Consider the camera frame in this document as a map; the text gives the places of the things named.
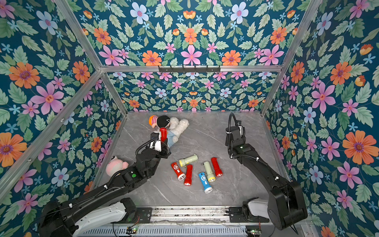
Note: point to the blue flashlight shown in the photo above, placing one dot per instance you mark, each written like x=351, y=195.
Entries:
x=207, y=187

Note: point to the pale green flashlight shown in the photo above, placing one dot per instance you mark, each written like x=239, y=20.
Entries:
x=209, y=172
x=187, y=161

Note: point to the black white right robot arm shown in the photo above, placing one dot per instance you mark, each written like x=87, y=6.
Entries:
x=285, y=205

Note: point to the red flashlight plain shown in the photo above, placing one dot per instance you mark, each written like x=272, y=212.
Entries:
x=217, y=169
x=163, y=134
x=188, y=178

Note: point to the black hook rail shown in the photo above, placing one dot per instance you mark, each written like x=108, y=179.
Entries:
x=188, y=69

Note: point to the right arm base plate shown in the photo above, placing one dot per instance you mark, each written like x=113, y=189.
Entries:
x=237, y=214

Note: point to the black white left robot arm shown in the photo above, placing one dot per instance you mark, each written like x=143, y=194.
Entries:
x=76, y=216

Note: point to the red flashlight white logo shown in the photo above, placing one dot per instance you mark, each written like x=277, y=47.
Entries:
x=180, y=175

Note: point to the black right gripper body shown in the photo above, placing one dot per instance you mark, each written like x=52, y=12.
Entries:
x=232, y=140

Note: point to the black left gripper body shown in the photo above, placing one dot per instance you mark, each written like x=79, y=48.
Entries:
x=162, y=154

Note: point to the white teddy bear blue shirt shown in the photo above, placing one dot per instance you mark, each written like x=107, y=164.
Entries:
x=177, y=127

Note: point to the pink plush toy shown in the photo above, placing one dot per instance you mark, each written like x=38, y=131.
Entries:
x=115, y=165

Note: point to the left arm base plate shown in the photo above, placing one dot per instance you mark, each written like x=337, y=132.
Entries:
x=142, y=215

